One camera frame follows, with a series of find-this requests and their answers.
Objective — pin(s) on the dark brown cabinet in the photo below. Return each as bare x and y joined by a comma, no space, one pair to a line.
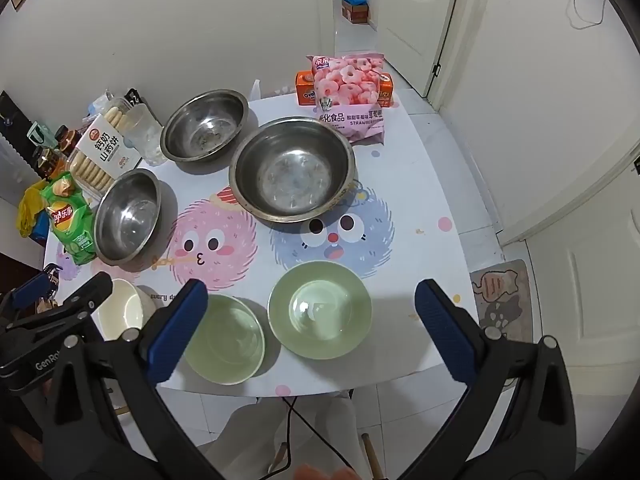
20,266

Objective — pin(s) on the cardboard box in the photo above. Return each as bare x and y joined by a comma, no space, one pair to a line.
356,14

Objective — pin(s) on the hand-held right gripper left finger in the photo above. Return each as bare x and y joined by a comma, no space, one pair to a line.
175,332

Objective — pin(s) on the small steel bowl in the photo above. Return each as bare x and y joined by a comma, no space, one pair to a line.
127,220

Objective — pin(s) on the jars on side shelf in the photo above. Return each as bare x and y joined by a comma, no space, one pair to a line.
47,162

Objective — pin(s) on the clear plastic cup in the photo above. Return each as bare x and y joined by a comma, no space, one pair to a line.
145,135

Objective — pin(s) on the white panelled door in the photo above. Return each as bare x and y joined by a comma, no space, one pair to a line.
415,10

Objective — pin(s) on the green potato chips bag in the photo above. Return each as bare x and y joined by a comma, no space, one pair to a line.
70,225

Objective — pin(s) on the clear plastic cookie package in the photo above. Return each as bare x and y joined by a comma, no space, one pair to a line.
102,150

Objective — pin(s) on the black board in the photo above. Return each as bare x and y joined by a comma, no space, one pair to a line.
12,110

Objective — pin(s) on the cartoon printed tablecloth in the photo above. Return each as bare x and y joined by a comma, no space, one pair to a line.
400,240

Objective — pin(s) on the large steel bowl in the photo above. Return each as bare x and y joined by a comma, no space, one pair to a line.
292,170

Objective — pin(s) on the orange biscuit box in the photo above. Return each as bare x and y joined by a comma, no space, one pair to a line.
306,89

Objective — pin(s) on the mint green container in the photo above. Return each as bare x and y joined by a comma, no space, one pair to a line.
37,135

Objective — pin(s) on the black packet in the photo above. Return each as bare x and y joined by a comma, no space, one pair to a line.
134,97

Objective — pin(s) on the white ceramic bowl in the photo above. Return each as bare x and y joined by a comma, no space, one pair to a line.
120,310

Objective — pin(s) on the white plastic bag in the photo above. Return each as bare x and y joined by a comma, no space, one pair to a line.
256,95

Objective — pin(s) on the cartoon floor mat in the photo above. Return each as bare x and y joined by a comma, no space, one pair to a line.
500,295

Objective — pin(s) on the green ceramic bowl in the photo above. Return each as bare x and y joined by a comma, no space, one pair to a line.
320,310
225,340

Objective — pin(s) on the brown glass bottle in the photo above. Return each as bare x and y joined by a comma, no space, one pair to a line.
67,142

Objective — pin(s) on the yellow cloth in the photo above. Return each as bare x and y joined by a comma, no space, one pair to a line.
30,210

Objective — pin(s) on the crumpled clear plastic bag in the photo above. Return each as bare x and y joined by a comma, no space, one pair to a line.
105,102

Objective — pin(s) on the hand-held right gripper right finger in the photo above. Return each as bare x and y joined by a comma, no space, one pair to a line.
445,332

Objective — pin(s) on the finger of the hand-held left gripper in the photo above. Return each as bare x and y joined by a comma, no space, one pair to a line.
90,292
30,294

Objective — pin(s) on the pink snack bag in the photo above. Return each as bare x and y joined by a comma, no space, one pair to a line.
350,100

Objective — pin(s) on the wooden leg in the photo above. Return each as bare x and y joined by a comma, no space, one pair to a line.
372,455

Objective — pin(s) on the medium steel bowl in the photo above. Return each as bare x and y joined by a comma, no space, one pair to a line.
205,125

